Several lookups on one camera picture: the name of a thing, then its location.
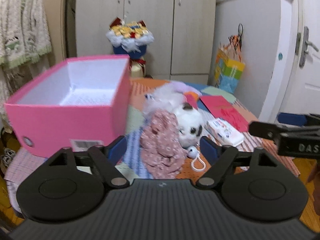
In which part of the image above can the white tissue pack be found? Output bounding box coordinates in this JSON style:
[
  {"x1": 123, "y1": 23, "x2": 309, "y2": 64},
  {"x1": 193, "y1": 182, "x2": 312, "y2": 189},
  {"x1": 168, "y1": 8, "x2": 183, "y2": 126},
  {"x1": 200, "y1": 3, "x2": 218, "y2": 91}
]
[{"x1": 205, "y1": 118, "x2": 244, "y2": 147}]

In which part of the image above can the white panda plush toy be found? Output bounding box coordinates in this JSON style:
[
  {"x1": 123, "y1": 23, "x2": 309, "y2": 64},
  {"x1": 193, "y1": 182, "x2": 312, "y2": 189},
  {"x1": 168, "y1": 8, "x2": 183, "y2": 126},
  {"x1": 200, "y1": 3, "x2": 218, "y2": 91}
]
[{"x1": 174, "y1": 102, "x2": 205, "y2": 148}]

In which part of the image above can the red envelope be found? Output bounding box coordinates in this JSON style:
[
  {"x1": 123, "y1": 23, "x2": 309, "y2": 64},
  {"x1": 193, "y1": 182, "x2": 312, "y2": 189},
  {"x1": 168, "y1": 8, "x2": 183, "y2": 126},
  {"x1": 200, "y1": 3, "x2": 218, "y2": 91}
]
[{"x1": 200, "y1": 95, "x2": 248, "y2": 132}]

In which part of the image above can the pink floral cloth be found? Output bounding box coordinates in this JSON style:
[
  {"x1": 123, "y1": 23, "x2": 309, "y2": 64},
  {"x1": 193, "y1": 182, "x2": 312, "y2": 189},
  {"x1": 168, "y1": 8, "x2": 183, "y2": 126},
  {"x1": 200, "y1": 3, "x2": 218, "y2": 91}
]
[{"x1": 140, "y1": 109, "x2": 187, "y2": 179}]

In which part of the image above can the purple plush toy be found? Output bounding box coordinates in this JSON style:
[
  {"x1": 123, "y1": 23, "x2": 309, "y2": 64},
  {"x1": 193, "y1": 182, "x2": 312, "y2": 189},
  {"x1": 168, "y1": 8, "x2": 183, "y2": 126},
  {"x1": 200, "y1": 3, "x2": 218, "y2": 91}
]
[{"x1": 142, "y1": 81, "x2": 202, "y2": 118}]

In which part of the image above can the pink cardboard box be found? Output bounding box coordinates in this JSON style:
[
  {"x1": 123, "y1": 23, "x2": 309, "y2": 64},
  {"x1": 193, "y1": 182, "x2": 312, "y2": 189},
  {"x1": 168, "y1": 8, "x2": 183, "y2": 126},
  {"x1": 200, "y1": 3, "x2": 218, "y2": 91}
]
[{"x1": 5, "y1": 55, "x2": 131, "y2": 158}]

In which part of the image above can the colourful paper gift bag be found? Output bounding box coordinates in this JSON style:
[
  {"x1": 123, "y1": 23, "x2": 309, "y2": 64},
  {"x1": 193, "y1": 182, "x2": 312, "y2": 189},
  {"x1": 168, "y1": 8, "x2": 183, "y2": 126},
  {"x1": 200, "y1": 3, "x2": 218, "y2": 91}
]
[{"x1": 214, "y1": 34, "x2": 246, "y2": 94}]

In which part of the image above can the white door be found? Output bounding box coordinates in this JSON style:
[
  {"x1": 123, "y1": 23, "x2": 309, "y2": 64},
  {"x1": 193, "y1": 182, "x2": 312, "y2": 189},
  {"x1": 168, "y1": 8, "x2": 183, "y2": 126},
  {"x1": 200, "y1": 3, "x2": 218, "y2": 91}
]
[{"x1": 259, "y1": 0, "x2": 319, "y2": 122}]

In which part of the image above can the yellow flower bouquet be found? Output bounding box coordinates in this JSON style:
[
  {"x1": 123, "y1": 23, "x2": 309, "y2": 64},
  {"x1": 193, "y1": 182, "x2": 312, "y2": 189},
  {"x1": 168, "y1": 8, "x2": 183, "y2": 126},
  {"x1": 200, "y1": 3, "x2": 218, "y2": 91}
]
[{"x1": 106, "y1": 18, "x2": 155, "y2": 77}]

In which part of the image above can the grey wardrobe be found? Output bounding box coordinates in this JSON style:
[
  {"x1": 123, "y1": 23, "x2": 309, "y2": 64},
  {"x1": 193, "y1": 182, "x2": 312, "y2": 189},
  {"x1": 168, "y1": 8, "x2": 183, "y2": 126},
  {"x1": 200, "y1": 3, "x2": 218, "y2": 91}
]
[{"x1": 75, "y1": 0, "x2": 216, "y2": 84}]

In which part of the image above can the cream green knit cardigan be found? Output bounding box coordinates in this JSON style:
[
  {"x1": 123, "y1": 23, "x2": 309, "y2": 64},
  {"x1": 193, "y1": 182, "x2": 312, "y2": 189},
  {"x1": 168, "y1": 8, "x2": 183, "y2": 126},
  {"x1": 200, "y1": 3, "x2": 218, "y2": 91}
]
[{"x1": 1, "y1": 0, "x2": 52, "y2": 70}]

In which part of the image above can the silver door handle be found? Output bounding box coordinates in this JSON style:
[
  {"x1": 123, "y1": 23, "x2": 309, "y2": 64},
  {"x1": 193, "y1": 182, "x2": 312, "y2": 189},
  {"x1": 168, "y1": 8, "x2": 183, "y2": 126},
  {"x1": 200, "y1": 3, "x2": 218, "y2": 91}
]
[{"x1": 299, "y1": 26, "x2": 319, "y2": 68}]

